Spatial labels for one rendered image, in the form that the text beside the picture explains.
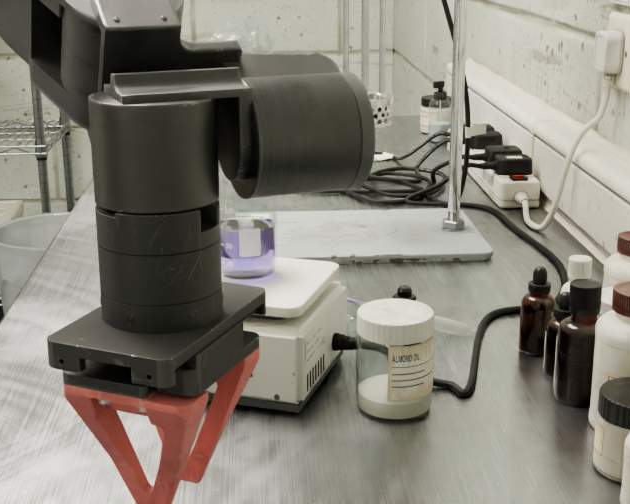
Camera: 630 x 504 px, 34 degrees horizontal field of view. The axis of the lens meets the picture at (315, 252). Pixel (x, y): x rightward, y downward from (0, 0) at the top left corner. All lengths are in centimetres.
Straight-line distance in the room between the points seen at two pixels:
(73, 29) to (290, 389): 38
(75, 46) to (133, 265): 11
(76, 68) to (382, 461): 37
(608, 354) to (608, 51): 54
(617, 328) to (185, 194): 41
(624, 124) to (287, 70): 80
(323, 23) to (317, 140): 278
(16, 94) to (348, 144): 289
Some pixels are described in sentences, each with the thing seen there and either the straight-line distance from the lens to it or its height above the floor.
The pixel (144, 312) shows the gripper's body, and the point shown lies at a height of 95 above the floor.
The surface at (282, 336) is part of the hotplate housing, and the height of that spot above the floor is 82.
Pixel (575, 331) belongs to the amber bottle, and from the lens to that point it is 83.
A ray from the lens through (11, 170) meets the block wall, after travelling 339.
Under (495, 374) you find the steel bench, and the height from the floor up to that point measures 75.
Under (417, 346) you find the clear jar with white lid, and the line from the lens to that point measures 78.
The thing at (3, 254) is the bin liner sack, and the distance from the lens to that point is 250.
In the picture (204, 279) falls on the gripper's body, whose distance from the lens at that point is 48.
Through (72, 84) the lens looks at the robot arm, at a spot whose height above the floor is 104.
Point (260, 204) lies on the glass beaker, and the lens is 82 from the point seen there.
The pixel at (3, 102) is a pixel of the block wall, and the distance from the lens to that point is 336.
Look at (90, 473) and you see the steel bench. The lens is 75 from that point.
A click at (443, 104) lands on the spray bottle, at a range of 184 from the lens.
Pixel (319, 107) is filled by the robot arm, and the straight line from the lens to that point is 48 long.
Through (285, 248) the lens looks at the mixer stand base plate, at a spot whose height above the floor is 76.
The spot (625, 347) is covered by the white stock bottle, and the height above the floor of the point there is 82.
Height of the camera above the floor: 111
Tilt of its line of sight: 17 degrees down
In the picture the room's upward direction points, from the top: straight up
